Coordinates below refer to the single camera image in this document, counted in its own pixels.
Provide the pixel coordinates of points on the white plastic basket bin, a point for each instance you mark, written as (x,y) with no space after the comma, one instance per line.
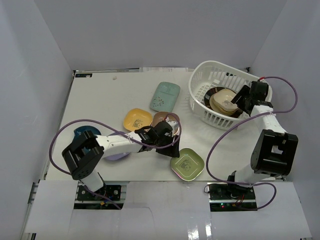
(210,74)

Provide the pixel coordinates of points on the yellow square panda plate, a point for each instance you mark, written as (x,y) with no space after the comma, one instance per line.
(137,118)

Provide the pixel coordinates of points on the purple square panda plate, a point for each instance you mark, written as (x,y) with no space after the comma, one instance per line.
(116,157)

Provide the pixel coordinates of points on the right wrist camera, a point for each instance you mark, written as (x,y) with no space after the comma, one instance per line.
(261,79)

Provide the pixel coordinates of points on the cream square panda plate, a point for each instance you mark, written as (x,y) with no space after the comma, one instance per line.
(224,94)

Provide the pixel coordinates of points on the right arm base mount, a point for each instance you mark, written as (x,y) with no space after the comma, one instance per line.
(230,198)

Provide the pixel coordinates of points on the dark blue leaf dish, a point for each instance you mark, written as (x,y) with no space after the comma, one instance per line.
(86,128)

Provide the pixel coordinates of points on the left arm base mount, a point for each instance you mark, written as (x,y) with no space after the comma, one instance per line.
(107,198)

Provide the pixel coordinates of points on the round black rimmed plate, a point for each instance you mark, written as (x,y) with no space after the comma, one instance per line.
(214,90)

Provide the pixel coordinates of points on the black label sticker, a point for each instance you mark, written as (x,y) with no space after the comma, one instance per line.
(83,75)

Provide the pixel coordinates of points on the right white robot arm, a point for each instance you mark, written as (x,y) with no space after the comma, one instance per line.
(275,149)

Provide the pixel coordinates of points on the papers at table back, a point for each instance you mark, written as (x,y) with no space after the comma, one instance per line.
(165,69)

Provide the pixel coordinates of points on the brown square plate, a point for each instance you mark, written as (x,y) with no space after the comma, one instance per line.
(163,115)

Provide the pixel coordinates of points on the green square panda plate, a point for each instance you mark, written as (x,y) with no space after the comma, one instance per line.
(188,166)

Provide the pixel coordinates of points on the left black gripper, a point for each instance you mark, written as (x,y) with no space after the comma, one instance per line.
(167,146)

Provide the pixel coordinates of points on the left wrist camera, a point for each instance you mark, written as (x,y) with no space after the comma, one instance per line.
(172,123)

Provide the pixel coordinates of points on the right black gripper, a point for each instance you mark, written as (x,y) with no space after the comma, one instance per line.
(244,89)

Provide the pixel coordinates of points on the orange square panda plate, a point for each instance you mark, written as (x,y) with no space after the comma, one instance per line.
(225,107)

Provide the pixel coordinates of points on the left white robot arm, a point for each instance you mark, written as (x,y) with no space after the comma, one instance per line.
(84,153)

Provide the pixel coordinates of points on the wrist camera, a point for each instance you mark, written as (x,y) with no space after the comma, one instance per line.
(261,79)
(172,123)

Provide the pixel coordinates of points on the teal rectangular plate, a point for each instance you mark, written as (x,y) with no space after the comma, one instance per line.
(165,97)

